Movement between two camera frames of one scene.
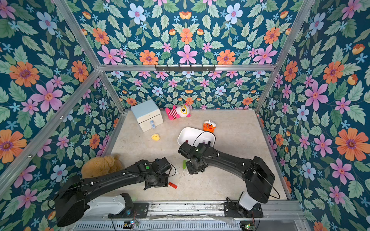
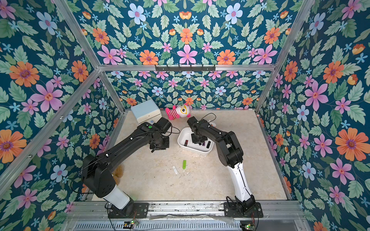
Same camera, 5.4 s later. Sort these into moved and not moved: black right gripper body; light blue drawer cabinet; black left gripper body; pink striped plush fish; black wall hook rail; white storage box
Moved: black right gripper body; black left gripper body
Not moved: white storage box; black wall hook rail; pink striped plush fish; light blue drawer cabinet
